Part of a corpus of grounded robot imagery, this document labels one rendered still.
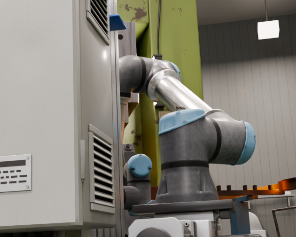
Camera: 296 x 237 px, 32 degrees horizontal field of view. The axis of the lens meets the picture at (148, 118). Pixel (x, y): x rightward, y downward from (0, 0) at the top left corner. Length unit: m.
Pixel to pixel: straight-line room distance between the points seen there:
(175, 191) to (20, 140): 0.53
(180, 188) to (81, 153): 0.50
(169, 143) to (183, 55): 1.47
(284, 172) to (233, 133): 11.14
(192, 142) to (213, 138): 0.06
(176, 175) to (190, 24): 1.63
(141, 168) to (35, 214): 0.96
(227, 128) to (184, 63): 1.38
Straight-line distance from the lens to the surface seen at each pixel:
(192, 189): 1.20
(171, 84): 1.56
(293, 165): 12.49
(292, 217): 12.39
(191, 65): 2.68
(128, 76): 1.59
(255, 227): 11.62
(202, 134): 1.25
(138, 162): 1.67
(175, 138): 1.24
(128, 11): 2.71
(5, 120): 0.77
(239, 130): 1.34
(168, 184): 1.22
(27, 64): 0.78
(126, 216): 2.25
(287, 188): 2.18
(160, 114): 2.54
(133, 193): 1.66
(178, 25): 2.74
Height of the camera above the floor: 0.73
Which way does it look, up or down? 13 degrees up
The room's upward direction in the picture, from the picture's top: 3 degrees counter-clockwise
